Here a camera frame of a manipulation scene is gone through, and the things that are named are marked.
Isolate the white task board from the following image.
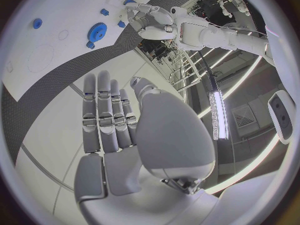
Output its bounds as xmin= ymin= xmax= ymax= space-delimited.
xmin=1 ymin=0 xmax=175 ymax=102

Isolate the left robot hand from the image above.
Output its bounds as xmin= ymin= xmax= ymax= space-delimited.
xmin=125 ymin=2 xmax=177 ymax=41

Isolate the white cable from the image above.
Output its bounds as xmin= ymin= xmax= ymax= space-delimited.
xmin=206 ymin=21 xmax=269 ymax=36

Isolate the cluttered workshop desk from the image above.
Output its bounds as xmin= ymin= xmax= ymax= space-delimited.
xmin=138 ymin=38 xmax=179 ymax=66

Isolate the blue round plug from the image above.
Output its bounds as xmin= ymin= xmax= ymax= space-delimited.
xmin=31 ymin=18 xmax=44 ymax=30

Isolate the metal frame rack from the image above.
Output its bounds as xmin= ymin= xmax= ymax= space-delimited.
xmin=167 ymin=49 xmax=203 ymax=92

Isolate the glowing light bar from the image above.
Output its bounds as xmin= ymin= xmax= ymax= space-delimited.
xmin=207 ymin=90 xmax=230 ymax=141

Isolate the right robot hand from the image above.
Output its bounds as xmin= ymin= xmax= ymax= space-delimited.
xmin=73 ymin=69 xmax=220 ymax=225

